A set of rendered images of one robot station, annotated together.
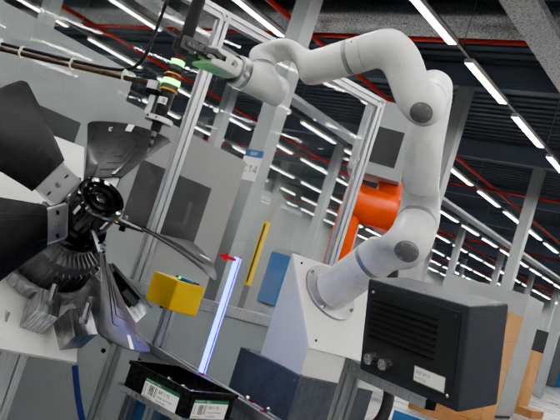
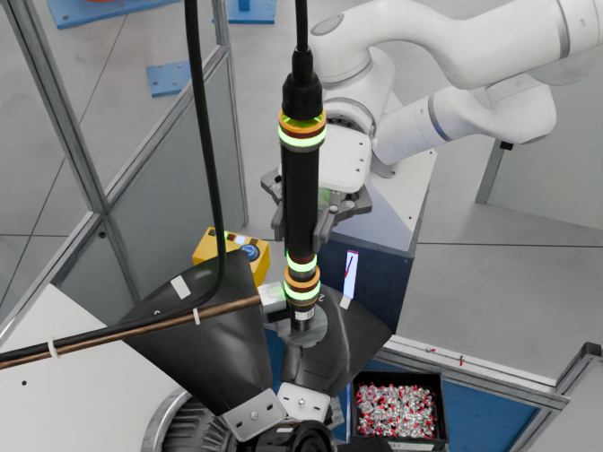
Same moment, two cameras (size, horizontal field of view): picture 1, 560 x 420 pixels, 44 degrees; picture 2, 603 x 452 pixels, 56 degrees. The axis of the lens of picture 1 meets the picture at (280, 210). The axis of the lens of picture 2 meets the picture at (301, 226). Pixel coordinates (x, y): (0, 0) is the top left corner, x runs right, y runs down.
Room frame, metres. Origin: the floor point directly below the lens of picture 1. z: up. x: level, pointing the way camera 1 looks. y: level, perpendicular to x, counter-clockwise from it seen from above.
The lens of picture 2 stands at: (1.38, 0.60, 2.14)
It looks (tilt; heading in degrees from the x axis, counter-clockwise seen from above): 49 degrees down; 324
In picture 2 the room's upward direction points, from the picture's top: straight up
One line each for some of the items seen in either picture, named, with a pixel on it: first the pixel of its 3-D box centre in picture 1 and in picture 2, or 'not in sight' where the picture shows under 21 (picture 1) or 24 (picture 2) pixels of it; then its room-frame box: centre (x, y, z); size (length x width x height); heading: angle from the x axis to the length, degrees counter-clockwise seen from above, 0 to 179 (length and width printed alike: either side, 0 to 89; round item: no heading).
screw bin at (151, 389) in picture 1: (179, 391); (396, 410); (1.69, 0.10, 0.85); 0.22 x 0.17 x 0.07; 51
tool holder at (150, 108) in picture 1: (160, 102); (294, 308); (1.72, 0.36, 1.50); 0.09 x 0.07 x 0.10; 70
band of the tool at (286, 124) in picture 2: not in sight; (302, 127); (1.71, 0.35, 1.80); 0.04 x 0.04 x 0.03
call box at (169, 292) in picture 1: (174, 295); (232, 261); (2.16, 0.23, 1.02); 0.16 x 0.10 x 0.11; 35
